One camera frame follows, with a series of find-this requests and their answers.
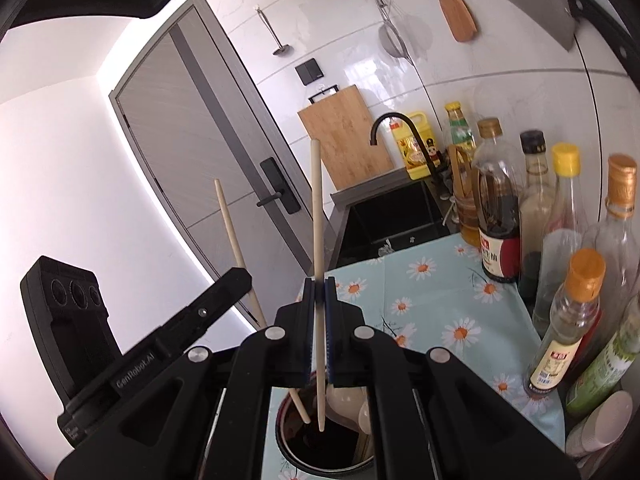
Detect cream long spoon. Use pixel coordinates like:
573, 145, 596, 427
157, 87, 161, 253
326, 385, 368, 432

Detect wooden chopstick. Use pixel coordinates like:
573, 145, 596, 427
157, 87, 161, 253
214, 179, 310, 424
310, 139, 326, 432

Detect white plastic spoon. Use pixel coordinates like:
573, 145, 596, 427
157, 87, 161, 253
357, 401, 372, 436

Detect black utensil holder cup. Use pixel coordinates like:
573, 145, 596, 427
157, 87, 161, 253
274, 374, 374, 479

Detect black sink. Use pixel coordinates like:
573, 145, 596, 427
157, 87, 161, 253
328, 169, 459, 270

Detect yellow oil jug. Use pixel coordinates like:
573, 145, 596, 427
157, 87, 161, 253
390, 112, 440, 180

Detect black faucet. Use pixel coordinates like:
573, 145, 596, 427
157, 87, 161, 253
370, 112, 451, 200

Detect wooden cutting board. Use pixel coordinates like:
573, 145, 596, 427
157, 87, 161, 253
298, 84, 394, 191

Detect honey jar with dipper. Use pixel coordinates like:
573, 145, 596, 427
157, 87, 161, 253
448, 144, 480, 248

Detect grey door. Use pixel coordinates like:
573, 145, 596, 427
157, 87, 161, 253
108, 0, 331, 291

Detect large dark soy bottle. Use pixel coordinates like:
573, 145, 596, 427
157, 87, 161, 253
472, 117, 524, 283

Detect green beer bottle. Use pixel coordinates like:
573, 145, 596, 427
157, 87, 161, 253
445, 102, 476, 159

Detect black cap bottle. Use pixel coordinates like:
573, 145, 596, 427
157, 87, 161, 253
518, 130, 554, 311

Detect soy sauce bottle orange cap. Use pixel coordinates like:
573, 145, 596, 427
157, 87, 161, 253
523, 248, 606, 400

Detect yellow cap clear bottle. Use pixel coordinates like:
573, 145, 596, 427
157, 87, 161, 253
531, 142, 591, 336

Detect metal ladle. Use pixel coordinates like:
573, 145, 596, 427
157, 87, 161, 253
255, 6, 292, 56

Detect mesh strainer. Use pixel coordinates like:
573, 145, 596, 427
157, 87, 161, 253
372, 0, 433, 66

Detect white spice jar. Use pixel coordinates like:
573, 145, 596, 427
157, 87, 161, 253
565, 390, 634, 458

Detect green label bottle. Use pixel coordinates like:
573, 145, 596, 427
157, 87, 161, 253
565, 294, 639, 418

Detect tall clear bottle gold cap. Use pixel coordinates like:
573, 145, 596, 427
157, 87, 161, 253
582, 153, 639, 362

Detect wooden spatula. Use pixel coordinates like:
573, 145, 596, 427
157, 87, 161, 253
438, 0, 478, 42

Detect cleaver knife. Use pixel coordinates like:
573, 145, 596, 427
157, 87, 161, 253
509, 0, 639, 84

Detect black door handle lock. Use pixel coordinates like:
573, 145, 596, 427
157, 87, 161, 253
256, 157, 302, 214

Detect black wall switch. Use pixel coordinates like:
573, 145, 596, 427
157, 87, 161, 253
295, 58, 324, 86

